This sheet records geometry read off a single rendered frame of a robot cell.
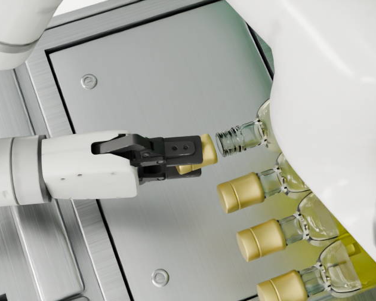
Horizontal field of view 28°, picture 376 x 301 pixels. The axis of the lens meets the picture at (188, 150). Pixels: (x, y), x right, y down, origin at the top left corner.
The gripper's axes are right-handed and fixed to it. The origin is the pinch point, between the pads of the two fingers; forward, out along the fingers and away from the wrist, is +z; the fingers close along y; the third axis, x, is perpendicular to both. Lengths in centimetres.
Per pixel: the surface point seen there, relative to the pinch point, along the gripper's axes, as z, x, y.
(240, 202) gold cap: 5.6, -5.9, 0.6
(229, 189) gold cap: 4.6, -4.4, 1.1
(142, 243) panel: -5.4, -6.2, -12.9
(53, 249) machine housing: -16.4, -5.9, -13.2
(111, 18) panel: -7.4, 25.7, -12.3
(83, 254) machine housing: -12.9, -6.3, -15.3
